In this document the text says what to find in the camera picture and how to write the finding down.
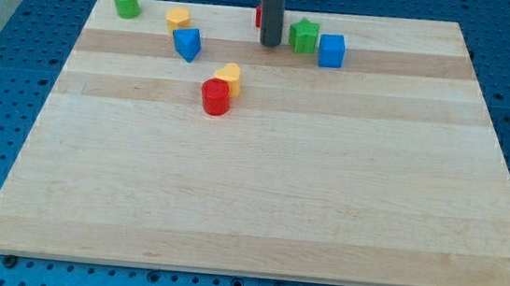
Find yellow hexagon block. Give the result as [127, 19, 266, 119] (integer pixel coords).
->
[165, 7, 191, 36]

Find red block behind rod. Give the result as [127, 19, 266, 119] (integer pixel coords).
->
[254, 5, 262, 28]

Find blue triangle block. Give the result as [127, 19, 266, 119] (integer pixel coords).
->
[173, 28, 202, 63]

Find green star block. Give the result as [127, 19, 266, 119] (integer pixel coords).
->
[289, 18, 319, 54]

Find red cylinder block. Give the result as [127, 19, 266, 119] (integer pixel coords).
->
[201, 78, 230, 116]

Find green cylinder block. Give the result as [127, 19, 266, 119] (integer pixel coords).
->
[113, 0, 141, 20]

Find wooden board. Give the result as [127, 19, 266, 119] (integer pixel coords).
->
[0, 0, 510, 286]

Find yellow heart block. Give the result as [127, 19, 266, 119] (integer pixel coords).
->
[214, 63, 241, 98]

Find blue cube block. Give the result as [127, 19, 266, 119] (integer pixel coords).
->
[318, 34, 346, 68]

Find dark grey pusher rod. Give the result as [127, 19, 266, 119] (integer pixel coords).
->
[260, 0, 286, 48]

